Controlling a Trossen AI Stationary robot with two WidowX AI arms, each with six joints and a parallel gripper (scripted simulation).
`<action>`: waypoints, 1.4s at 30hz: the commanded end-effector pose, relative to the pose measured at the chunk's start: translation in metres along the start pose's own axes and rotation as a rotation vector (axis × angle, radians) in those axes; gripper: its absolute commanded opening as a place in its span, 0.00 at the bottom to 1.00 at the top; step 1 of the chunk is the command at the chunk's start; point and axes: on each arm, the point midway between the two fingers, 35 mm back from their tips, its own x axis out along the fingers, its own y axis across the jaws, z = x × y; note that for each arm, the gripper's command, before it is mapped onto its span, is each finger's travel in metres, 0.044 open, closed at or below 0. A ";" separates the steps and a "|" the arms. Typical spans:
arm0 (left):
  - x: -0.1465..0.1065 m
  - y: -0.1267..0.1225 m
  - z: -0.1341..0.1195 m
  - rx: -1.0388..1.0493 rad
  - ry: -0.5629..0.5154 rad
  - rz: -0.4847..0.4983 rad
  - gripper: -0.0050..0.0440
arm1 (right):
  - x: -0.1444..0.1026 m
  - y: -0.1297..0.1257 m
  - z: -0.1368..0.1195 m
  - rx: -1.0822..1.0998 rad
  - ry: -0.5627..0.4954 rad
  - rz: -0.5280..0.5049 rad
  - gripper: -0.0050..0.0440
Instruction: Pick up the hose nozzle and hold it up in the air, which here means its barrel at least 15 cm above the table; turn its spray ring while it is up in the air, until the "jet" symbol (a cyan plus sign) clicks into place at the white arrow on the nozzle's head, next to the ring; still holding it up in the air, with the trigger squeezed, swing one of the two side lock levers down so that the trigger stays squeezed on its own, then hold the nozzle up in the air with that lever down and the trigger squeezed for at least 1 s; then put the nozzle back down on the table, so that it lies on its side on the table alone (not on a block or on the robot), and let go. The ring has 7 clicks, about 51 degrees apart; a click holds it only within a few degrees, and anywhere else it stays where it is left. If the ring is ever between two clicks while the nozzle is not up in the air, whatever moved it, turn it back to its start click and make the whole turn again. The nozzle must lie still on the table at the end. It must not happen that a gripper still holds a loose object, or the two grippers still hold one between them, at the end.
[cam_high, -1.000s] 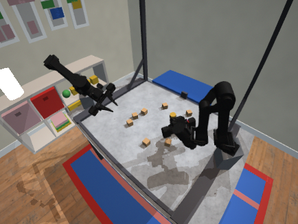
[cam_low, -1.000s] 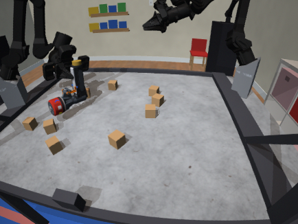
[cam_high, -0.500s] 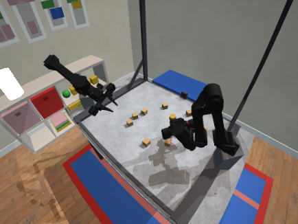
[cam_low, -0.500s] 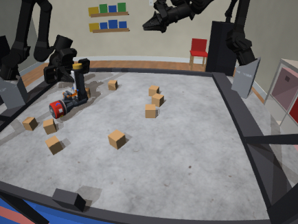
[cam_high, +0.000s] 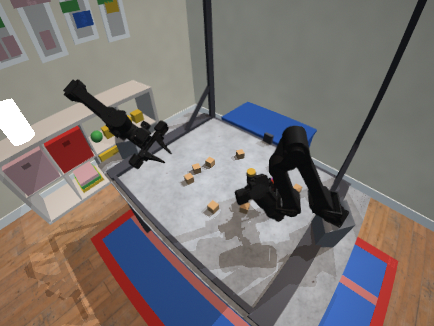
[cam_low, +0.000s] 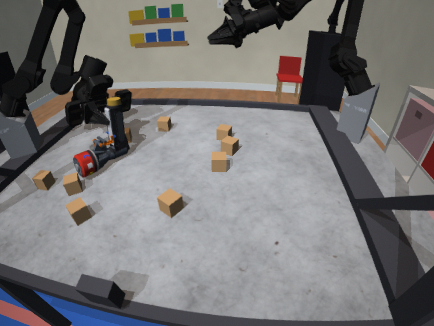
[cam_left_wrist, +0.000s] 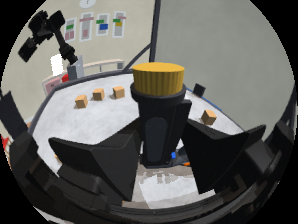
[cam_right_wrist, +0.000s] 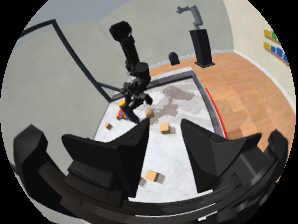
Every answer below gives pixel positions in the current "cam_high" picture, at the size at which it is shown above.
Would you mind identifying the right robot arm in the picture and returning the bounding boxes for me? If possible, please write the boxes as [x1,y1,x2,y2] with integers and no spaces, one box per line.
[63,79,151,147]

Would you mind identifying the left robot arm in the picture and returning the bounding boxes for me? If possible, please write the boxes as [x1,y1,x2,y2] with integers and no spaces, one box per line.
[248,126,349,228]

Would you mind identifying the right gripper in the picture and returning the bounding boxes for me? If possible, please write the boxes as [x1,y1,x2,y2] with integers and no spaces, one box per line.
[129,121,172,169]

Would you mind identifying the small tan block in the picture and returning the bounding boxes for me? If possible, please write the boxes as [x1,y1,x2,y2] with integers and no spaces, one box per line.
[192,163,201,174]
[294,184,302,193]
[207,200,219,214]
[239,203,250,214]
[236,149,245,159]
[205,157,215,168]
[184,173,194,185]

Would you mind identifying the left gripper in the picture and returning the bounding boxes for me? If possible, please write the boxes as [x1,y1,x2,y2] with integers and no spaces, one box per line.
[235,178,277,205]

